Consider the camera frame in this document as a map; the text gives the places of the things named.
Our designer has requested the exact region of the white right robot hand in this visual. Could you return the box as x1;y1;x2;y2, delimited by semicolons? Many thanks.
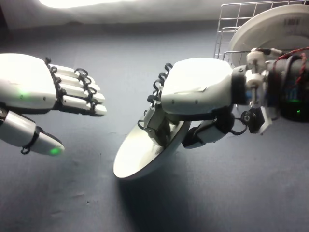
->
137;58;236;149

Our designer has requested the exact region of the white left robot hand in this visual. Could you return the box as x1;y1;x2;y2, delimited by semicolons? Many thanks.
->
0;53;108;157

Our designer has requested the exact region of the white plate with printed underside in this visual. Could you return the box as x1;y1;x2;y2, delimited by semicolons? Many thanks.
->
228;4;309;71

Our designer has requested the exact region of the white backdrop sheet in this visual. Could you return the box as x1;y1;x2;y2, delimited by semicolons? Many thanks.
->
0;0;309;25

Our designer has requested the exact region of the grey table cloth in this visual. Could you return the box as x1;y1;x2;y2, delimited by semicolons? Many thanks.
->
0;19;309;232

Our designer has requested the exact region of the wire dish rack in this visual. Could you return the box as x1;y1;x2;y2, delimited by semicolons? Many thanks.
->
213;1;309;73

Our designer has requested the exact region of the red black twisted cable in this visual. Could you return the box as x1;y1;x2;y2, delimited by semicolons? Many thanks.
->
276;47;309;84

